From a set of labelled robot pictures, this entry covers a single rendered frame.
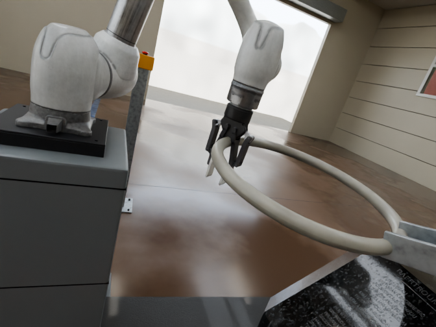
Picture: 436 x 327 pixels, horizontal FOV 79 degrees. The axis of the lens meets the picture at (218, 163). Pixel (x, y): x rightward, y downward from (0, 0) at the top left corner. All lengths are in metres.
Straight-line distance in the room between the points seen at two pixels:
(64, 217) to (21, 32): 6.29
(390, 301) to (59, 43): 0.98
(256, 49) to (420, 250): 0.52
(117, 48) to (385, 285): 0.97
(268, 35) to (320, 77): 8.04
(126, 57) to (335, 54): 8.18
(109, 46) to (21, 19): 6.02
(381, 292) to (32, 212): 0.86
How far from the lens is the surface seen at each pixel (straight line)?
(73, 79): 0.83
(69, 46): 0.84
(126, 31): 0.99
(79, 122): 0.87
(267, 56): 0.69
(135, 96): 1.82
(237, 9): 0.86
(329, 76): 8.91
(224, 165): 0.56
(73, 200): 0.81
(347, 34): 9.12
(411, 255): 0.59
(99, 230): 0.86
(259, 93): 0.71
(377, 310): 0.73
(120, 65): 0.97
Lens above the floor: 1.11
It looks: 18 degrees down
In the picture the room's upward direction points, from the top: 17 degrees clockwise
